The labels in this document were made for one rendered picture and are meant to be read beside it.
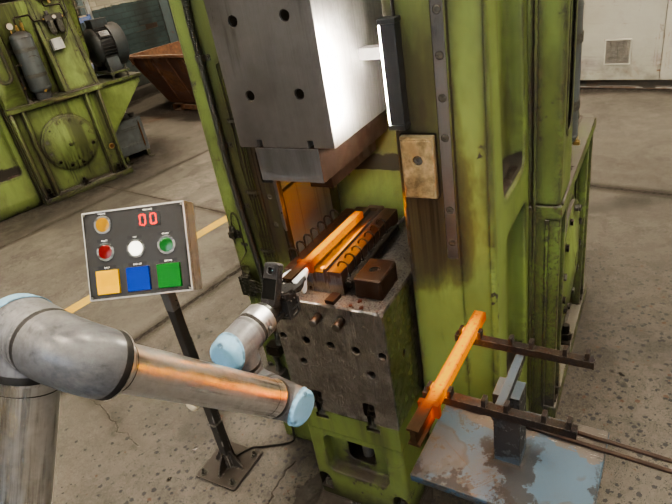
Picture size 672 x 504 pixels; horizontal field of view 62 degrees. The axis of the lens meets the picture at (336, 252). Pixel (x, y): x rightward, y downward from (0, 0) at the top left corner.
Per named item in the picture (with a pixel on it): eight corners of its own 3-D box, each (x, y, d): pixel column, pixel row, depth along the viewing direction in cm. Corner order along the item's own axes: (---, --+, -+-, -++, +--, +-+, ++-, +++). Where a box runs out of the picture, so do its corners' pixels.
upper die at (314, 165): (324, 183, 146) (318, 149, 142) (262, 180, 156) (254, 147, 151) (387, 129, 177) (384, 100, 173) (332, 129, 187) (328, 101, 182)
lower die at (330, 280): (344, 295, 164) (340, 270, 159) (287, 286, 173) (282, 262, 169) (399, 228, 194) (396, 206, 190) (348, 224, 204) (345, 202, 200)
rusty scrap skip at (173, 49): (224, 120, 738) (206, 53, 697) (141, 114, 851) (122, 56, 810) (285, 94, 815) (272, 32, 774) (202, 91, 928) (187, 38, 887)
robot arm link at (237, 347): (213, 373, 134) (201, 341, 130) (243, 341, 143) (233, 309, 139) (244, 382, 130) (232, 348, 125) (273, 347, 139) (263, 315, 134)
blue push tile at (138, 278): (150, 289, 172) (148, 265, 172) (127, 291, 173) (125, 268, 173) (153, 289, 174) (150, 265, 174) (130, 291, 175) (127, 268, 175)
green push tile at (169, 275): (181, 286, 171) (179, 261, 171) (158, 288, 172) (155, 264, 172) (183, 285, 173) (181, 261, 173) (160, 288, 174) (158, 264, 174)
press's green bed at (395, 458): (412, 525, 197) (398, 430, 174) (321, 492, 214) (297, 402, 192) (459, 413, 237) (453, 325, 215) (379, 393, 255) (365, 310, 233)
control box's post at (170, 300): (231, 470, 231) (147, 241, 179) (224, 467, 232) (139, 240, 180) (237, 463, 233) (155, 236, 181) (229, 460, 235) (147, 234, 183)
